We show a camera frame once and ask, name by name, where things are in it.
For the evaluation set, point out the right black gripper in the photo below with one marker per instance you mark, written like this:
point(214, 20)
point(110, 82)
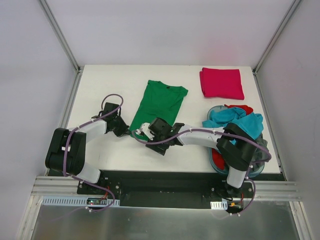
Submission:
point(157, 146)

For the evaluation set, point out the left aluminium frame post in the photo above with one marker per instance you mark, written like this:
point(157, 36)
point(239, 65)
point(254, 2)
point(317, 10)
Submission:
point(59, 34)

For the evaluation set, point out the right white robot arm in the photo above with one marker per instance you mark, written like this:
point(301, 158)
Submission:
point(235, 146)

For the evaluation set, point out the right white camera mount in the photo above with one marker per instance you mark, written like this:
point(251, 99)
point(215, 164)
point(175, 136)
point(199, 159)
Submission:
point(145, 131)

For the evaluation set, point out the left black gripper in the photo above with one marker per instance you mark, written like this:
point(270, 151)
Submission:
point(121, 128)

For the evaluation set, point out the green t shirt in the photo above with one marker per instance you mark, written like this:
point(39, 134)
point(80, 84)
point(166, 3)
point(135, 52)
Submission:
point(159, 101)

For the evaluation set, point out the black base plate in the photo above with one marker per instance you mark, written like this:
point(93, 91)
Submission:
point(154, 189)

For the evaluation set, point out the right white cable duct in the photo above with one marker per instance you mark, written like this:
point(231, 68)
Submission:
point(219, 205)

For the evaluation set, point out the folded pink t shirt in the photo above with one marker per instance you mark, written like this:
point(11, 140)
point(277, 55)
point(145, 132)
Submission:
point(221, 83)

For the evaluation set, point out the aluminium frame post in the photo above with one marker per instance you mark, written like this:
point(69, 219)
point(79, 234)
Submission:
point(289, 14)
point(59, 34)

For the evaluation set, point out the right aluminium frame post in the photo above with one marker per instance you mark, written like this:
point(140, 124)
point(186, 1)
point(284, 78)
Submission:
point(289, 14)

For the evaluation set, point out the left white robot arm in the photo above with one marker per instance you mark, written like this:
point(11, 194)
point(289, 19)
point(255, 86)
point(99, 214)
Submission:
point(67, 149)

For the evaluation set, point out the turquoise t shirt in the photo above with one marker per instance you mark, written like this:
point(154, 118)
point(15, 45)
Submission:
point(220, 116)

